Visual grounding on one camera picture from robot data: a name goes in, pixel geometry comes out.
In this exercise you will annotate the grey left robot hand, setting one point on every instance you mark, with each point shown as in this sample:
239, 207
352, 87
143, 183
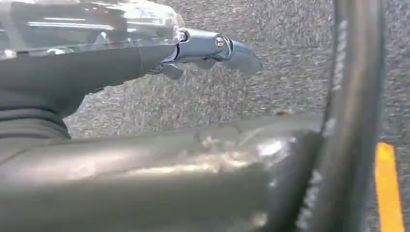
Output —
80, 67

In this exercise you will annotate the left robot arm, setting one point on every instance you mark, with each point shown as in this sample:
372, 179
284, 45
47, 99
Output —
29, 125

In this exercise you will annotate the yellow floor tape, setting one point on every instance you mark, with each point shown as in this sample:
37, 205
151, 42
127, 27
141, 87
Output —
387, 185

